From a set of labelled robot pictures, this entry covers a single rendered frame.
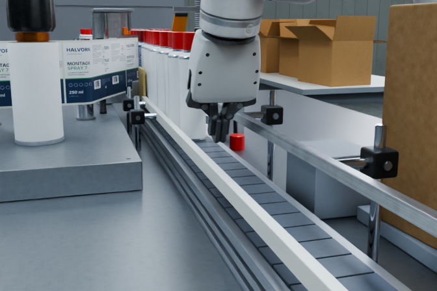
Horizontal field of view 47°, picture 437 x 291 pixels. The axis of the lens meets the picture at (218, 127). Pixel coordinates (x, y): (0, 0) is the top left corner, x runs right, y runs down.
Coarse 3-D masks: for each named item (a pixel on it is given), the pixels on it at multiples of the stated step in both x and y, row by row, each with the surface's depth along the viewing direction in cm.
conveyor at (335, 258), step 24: (216, 144) 93; (192, 168) 77; (240, 168) 77; (216, 192) 66; (264, 192) 66; (240, 216) 57; (288, 216) 57; (312, 240) 51; (336, 240) 51; (336, 264) 46; (360, 264) 46; (360, 288) 42; (384, 288) 42
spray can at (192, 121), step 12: (192, 36) 92; (180, 60) 93; (180, 72) 93; (180, 84) 94; (180, 96) 94; (180, 108) 95; (192, 108) 93; (180, 120) 95; (192, 120) 94; (204, 120) 95; (192, 132) 94; (204, 132) 96
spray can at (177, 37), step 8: (176, 32) 96; (176, 40) 96; (176, 48) 97; (168, 56) 97; (176, 56) 96; (168, 64) 98; (176, 64) 96; (168, 72) 98; (176, 72) 97; (168, 80) 98; (176, 80) 97; (168, 88) 99; (176, 88) 97; (168, 96) 99; (176, 96) 98; (168, 104) 100; (176, 104) 98; (176, 112) 98; (176, 120) 99
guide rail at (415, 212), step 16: (240, 112) 78; (256, 128) 69; (272, 128) 66; (288, 144) 59; (304, 144) 57; (304, 160) 55; (320, 160) 51; (336, 160) 50; (336, 176) 48; (352, 176) 45; (368, 176) 45; (368, 192) 43; (384, 192) 41; (400, 192) 40; (400, 208) 39; (416, 208) 37; (416, 224) 37; (432, 224) 35
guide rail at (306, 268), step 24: (144, 96) 131; (168, 120) 97; (192, 144) 77; (216, 168) 64; (240, 192) 55; (264, 216) 48; (264, 240) 47; (288, 240) 43; (288, 264) 42; (312, 264) 38; (312, 288) 37; (336, 288) 35
